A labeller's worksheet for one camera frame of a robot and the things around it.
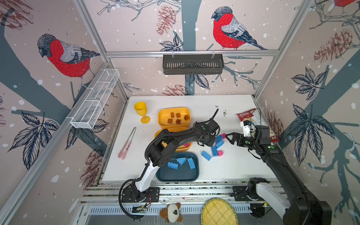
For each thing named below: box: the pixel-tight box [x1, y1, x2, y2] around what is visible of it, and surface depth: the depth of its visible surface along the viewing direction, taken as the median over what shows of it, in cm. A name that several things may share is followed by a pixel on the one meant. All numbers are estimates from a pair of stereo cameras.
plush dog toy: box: [159, 202, 183, 224], surface depth 68 cm
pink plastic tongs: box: [118, 127, 137, 160], surface depth 93 cm
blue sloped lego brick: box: [176, 157, 187, 166], surface depth 85 cm
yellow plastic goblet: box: [134, 101, 151, 124], surface depth 100 cm
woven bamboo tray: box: [201, 197, 239, 225], surface depth 69 cm
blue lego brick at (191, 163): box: [187, 157, 196, 170], surface depth 85 cm
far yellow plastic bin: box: [157, 106, 192, 129], surface depth 109 cm
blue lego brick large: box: [211, 145, 218, 157], surface depth 90 cm
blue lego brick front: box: [201, 150, 212, 161], surface depth 89 cm
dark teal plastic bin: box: [155, 151, 200, 183], surface depth 84 cm
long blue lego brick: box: [167, 161, 179, 170], surface depth 83 cm
